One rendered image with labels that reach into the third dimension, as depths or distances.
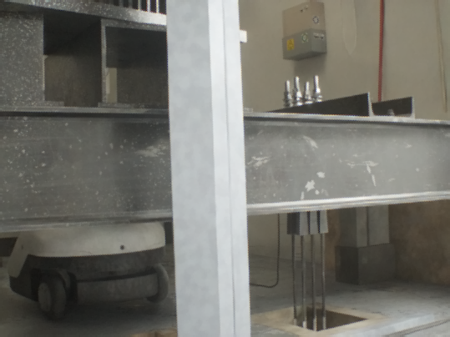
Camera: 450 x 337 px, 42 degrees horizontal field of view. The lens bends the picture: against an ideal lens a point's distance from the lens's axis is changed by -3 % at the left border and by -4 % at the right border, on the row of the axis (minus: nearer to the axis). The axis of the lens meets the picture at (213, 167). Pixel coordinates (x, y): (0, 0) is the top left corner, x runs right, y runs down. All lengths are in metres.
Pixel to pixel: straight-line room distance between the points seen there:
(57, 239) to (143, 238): 0.33
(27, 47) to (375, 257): 1.99
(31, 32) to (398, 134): 1.15
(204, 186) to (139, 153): 0.19
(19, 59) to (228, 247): 0.60
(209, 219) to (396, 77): 1.96
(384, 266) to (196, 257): 1.73
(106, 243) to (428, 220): 1.43
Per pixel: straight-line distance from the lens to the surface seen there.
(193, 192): 1.30
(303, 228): 2.11
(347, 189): 1.78
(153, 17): 1.48
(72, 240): 2.23
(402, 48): 3.10
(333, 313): 2.30
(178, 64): 1.31
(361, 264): 2.82
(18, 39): 1.34
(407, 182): 1.97
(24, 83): 1.33
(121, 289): 2.28
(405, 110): 1.95
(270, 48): 3.92
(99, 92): 1.39
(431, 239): 2.83
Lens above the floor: 0.50
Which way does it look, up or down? 1 degrees up
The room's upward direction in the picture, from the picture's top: 2 degrees counter-clockwise
